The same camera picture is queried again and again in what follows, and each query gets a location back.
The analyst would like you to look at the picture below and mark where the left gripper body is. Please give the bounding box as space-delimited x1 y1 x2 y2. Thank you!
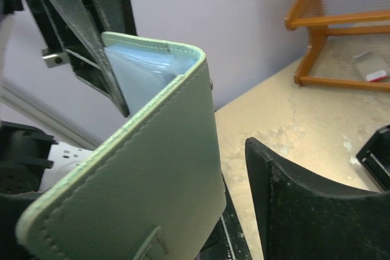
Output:
1 0 137 90

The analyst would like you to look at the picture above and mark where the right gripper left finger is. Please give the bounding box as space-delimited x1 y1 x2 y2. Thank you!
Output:
1 192 41 260

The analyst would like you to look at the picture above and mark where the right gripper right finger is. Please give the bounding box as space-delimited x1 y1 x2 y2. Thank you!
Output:
245 138 389 259

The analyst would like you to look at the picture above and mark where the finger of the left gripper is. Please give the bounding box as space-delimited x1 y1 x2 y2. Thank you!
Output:
40 0 130 117

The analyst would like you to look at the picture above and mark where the green card holder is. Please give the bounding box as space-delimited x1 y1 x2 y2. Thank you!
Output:
15 32 226 259

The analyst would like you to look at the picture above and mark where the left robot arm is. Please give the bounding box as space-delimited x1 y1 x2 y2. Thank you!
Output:
1 0 137 194

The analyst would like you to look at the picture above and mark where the black plastic bin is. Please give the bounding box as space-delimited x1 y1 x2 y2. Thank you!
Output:
356 125 390 191

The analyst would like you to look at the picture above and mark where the wooden rack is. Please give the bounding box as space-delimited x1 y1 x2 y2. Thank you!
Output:
285 0 389 92

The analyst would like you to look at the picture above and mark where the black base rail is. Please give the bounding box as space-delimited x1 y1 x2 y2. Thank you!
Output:
196 184 252 260

